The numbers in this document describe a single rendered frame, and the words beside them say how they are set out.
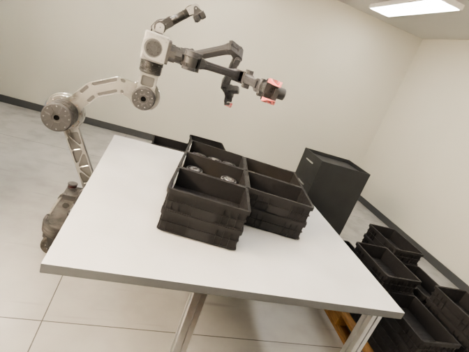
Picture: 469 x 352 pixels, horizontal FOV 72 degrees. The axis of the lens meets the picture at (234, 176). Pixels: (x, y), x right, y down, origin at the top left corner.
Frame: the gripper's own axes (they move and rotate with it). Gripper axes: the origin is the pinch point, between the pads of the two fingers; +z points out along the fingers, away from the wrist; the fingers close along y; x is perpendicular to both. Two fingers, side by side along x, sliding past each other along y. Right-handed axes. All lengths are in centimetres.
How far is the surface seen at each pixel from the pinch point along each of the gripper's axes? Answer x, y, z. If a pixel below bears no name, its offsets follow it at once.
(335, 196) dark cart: -153, 85, -149
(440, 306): -161, 93, -1
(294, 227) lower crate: -44, 67, -14
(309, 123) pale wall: -192, 40, -362
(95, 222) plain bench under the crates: 59, 77, 7
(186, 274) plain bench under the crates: 19, 76, 32
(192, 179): 19, 57, -21
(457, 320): -160, 91, 12
